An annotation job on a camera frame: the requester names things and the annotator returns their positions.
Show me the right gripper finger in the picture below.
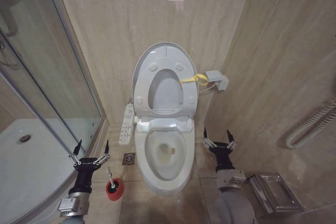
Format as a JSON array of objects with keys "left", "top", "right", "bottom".
[
  {"left": 202, "top": 127, "right": 217, "bottom": 151},
  {"left": 227, "top": 129, "right": 238, "bottom": 150}
]

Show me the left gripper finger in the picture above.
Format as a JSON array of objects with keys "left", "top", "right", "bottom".
[
  {"left": 94, "top": 140, "right": 110, "bottom": 166},
  {"left": 67, "top": 140, "right": 82, "bottom": 166}
]

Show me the yellow strap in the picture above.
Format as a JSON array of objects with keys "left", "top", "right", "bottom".
[{"left": 179, "top": 73, "right": 209, "bottom": 86}]

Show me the red brush holder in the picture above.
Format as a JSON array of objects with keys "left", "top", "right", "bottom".
[{"left": 105, "top": 178, "right": 125, "bottom": 202}]

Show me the white power cable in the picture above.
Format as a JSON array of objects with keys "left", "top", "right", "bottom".
[{"left": 197, "top": 83, "right": 217, "bottom": 95}]

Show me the white toilet control panel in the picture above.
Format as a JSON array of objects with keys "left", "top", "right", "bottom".
[{"left": 118, "top": 103, "right": 135, "bottom": 145}]

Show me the steel toilet paper holder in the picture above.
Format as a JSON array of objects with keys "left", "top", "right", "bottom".
[{"left": 246, "top": 172, "right": 306, "bottom": 216}]

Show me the white corrugated hose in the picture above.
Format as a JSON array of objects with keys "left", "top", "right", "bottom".
[{"left": 285, "top": 97, "right": 336, "bottom": 150}]

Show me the white shower tray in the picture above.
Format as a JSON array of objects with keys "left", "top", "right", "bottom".
[{"left": 0, "top": 118, "right": 106, "bottom": 224}]

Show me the square metal floor drain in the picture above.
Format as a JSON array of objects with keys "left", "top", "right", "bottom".
[{"left": 122, "top": 152, "right": 137, "bottom": 165}]

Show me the round shower drain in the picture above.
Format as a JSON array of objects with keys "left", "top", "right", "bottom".
[{"left": 16, "top": 134, "right": 32, "bottom": 145}]

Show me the white toilet seat ring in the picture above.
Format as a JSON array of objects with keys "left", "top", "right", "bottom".
[{"left": 133, "top": 49, "right": 197, "bottom": 117}]

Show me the white toilet bowl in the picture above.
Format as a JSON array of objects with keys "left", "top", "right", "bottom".
[{"left": 134, "top": 115, "right": 195, "bottom": 197}]

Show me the white toilet brush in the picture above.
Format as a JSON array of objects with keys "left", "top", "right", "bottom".
[{"left": 106, "top": 165, "right": 119, "bottom": 194}]

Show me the grey wall socket box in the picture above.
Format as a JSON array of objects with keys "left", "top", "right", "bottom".
[{"left": 205, "top": 70, "right": 229, "bottom": 92}]

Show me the glass shower enclosure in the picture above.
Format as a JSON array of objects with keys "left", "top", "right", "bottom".
[{"left": 0, "top": 0, "right": 107, "bottom": 157}]

